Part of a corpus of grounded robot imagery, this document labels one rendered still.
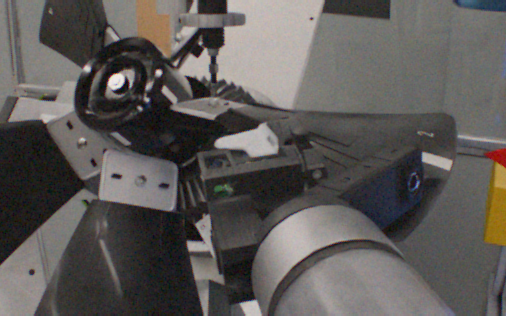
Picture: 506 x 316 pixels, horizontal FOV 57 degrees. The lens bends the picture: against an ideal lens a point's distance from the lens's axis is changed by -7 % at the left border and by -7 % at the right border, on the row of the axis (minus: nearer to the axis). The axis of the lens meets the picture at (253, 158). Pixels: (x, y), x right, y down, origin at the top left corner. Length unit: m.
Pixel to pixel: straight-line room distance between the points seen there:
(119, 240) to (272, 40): 0.47
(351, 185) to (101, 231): 0.30
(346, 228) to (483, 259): 1.11
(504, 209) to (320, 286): 0.56
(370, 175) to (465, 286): 1.06
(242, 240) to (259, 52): 0.62
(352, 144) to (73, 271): 0.30
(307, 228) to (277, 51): 0.63
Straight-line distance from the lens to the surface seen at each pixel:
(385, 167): 0.34
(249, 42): 0.88
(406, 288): 0.20
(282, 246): 0.24
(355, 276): 0.20
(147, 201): 0.57
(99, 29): 0.69
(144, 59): 0.57
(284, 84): 0.81
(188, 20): 0.52
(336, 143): 0.47
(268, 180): 0.32
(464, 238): 1.31
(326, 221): 0.24
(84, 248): 0.54
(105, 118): 0.55
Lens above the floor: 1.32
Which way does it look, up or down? 19 degrees down
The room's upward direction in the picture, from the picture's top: straight up
